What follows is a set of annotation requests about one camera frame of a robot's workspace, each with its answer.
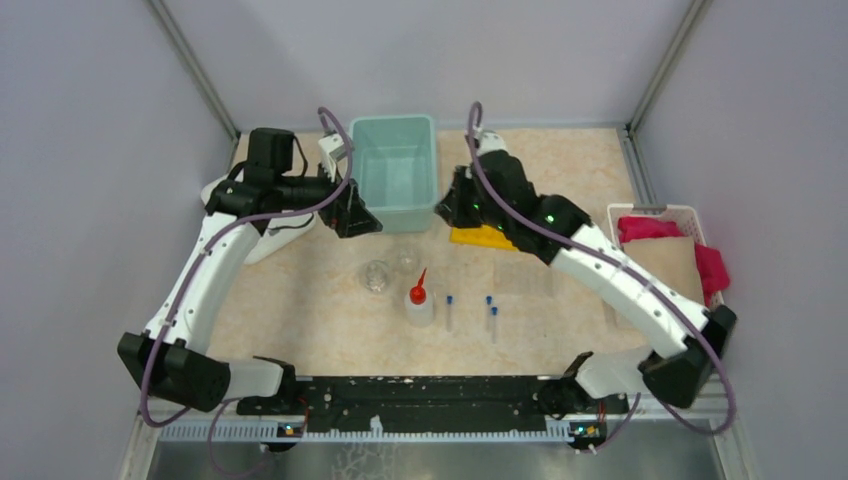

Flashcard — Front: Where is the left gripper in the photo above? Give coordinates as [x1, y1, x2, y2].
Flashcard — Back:
[276, 152, 383, 237]

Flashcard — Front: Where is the yellow test tube rack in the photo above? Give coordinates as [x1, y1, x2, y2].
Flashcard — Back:
[449, 226, 517, 251]

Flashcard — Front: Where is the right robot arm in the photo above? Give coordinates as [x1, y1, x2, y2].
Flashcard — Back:
[435, 150, 737, 412]

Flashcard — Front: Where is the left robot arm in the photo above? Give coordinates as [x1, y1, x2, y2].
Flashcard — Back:
[117, 128, 382, 415]

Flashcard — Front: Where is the clear glass beaker front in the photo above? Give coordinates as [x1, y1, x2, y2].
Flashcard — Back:
[359, 260, 393, 294]

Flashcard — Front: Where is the clear glass beaker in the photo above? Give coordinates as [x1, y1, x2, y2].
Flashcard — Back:
[359, 260, 393, 294]
[392, 244, 423, 277]

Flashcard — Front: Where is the clear glass beaker rear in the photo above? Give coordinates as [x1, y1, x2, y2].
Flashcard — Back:
[392, 244, 423, 277]

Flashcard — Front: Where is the teal plastic bin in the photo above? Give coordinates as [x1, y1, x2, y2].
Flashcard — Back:
[349, 114, 440, 234]

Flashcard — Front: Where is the white plastic lid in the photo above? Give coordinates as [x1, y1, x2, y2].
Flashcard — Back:
[200, 178, 318, 266]

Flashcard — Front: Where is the blue-capped tube left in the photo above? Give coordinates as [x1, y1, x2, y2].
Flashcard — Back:
[484, 295, 494, 332]

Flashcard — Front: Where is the red-capped wash bottle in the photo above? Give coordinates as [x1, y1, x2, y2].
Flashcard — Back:
[404, 268, 435, 328]

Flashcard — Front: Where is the brown paper bag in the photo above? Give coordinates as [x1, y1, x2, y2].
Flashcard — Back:
[622, 237, 708, 308]

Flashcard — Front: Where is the white perforated basket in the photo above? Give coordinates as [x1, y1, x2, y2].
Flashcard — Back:
[603, 203, 725, 310]

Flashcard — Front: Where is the pink cloth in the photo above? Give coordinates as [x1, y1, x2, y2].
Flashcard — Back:
[617, 216, 730, 306]

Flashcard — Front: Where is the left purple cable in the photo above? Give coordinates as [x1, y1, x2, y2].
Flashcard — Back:
[139, 107, 356, 478]

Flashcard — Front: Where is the purple cable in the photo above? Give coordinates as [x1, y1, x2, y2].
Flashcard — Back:
[139, 107, 356, 478]
[466, 101, 738, 456]

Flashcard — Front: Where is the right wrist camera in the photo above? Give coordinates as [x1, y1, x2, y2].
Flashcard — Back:
[473, 130, 508, 157]

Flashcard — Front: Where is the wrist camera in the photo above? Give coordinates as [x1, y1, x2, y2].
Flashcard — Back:
[473, 130, 508, 157]
[318, 133, 347, 177]

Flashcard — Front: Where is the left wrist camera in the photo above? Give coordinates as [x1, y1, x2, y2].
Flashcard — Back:
[318, 133, 347, 177]

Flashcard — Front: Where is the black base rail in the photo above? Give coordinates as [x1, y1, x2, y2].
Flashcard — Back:
[236, 376, 630, 434]

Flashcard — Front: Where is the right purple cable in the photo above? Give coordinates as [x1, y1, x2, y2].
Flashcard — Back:
[466, 101, 738, 456]

